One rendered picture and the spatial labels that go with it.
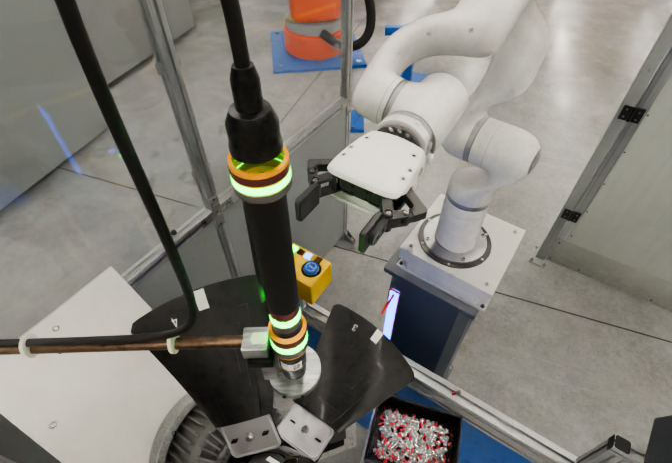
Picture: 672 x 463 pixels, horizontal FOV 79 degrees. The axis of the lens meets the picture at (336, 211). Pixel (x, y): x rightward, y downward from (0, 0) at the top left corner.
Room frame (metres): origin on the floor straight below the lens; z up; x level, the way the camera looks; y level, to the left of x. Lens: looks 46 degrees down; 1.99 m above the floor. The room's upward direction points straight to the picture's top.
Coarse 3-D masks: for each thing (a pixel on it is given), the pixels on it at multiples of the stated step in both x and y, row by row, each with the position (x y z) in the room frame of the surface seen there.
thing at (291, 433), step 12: (300, 408) 0.27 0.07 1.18; (288, 420) 0.25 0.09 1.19; (300, 420) 0.25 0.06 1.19; (312, 420) 0.25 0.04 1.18; (288, 432) 0.22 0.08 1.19; (300, 432) 0.23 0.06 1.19; (312, 432) 0.23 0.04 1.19; (324, 432) 0.23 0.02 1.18; (300, 444) 0.21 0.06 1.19; (312, 444) 0.21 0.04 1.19; (324, 444) 0.21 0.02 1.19; (312, 456) 0.19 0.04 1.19
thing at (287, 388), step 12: (252, 348) 0.21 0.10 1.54; (264, 348) 0.21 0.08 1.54; (252, 360) 0.21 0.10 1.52; (264, 360) 0.21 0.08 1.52; (276, 360) 0.22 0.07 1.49; (312, 360) 0.24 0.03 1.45; (264, 372) 0.21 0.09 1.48; (276, 372) 0.21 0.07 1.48; (312, 372) 0.22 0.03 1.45; (276, 384) 0.21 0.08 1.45; (288, 384) 0.21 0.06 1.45; (300, 384) 0.21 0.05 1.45; (312, 384) 0.21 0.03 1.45; (288, 396) 0.19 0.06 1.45; (300, 396) 0.19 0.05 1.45
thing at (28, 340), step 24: (72, 0) 0.22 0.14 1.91; (72, 24) 0.22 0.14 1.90; (240, 24) 0.23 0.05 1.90; (240, 48) 0.22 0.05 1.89; (96, 72) 0.22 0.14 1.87; (96, 96) 0.22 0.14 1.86; (120, 120) 0.22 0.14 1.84; (120, 144) 0.22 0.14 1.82; (144, 192) 0.22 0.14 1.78; (168, 240) 0.22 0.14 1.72; (192, 288) 0.23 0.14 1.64; (192, 312) 0.22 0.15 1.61; (24, 336) 0.22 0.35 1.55; (96, 336) 0.22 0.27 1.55; (120, 336) 0.22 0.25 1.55; (144, 336) 0.22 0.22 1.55; (168, 336) 0.22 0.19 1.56
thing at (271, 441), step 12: (252, 420) 0.22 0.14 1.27; (264, 420) 0.22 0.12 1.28; (228, 432) 0.21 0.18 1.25; (240, 432) 0.21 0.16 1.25; (252, 432) 0.21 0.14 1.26; (276, 432) 0.20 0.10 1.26; (228, 444) 0.19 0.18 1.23; (240, 444) 0.19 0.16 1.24; (252, 444) 0.19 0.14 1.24; (264, 444) 0.19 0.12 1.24; (276, 444) 0.19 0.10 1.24; (240, 456) 0.18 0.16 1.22
